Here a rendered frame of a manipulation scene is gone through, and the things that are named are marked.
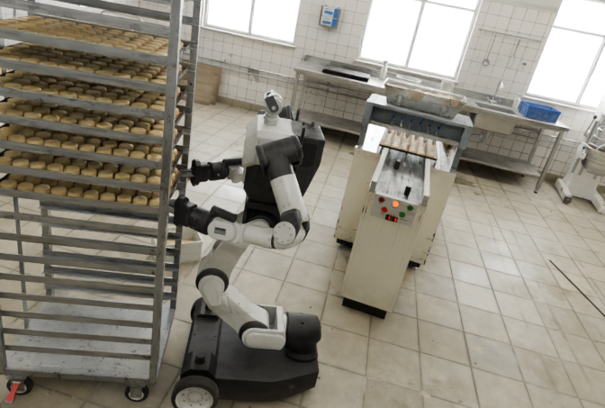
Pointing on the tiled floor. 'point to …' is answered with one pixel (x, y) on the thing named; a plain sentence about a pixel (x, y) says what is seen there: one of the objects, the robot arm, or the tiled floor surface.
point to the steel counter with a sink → (480, 103)
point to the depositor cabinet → (347, 230)
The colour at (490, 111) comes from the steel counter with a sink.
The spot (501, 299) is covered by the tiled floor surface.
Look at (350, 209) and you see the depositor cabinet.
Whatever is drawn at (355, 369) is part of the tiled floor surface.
